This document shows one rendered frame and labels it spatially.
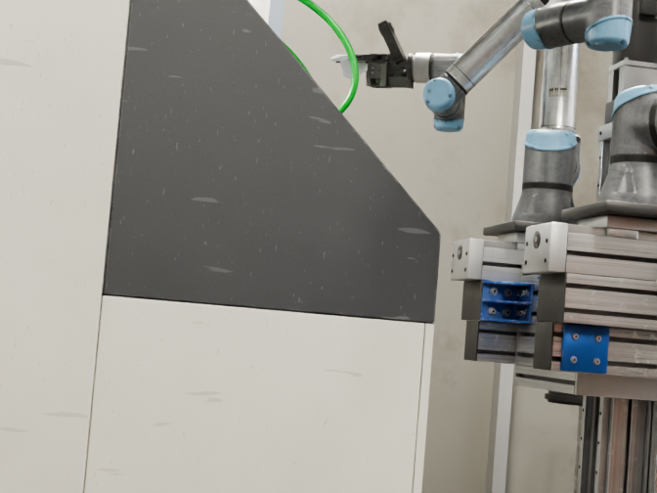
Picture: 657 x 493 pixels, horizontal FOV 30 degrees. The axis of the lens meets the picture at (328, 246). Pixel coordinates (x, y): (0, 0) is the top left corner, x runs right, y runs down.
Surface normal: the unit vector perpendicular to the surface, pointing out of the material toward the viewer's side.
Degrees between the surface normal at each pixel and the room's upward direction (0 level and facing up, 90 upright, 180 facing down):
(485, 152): 90
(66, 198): 90
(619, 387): 90
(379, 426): 90
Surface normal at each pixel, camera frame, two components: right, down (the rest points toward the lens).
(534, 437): 0.18, -0.05
